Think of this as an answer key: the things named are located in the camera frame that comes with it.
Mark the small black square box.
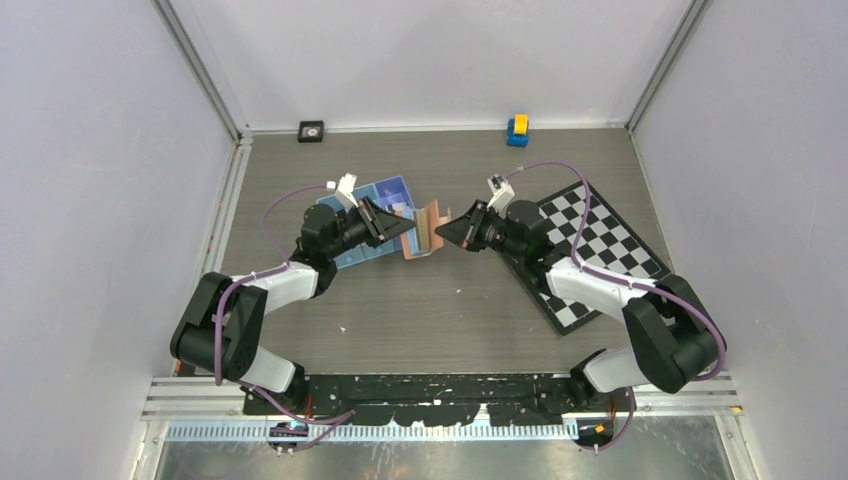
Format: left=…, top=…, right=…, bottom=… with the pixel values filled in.
left=297, top=120, right=325, bottom=143

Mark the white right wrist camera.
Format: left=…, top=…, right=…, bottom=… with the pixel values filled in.
left=487, top=174, right=515, bottom=213

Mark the blue purple drawer organizer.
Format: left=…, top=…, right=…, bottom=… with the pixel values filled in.
left=299, top=174, right=416, bottom=269

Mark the blue yellow toy block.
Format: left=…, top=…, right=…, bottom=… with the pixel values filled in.
left=506, top=114, right=529, bottom=148

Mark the orange leather card holder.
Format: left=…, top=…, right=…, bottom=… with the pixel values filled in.
left=400, top=199, right=452, bottom=260

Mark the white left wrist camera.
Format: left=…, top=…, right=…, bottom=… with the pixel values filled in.
left=325, top=173, right=357, bottom=210

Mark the black white chessboard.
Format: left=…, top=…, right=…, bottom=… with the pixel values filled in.
left=502, top=182, right=671, bottom=336

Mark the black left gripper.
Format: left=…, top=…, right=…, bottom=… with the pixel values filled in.
left=326, top=197, right=415, bottom=260

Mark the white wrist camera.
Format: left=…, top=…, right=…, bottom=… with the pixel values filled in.
left=325, top=173, right=357, bottom=210
left=487, top=174, right=515, bottom=213

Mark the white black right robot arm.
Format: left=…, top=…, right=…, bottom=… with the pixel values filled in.
left=435, top=200, right=726, bottom=411

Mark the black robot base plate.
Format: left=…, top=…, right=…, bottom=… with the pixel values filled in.
left=243, top=373, right=629, bottom=427

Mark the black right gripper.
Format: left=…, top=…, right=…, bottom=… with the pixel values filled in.
left=435, top=200, right=525, bottom=262

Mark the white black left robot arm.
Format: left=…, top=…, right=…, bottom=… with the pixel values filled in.
left=170, top=197, right=415, bottom=414

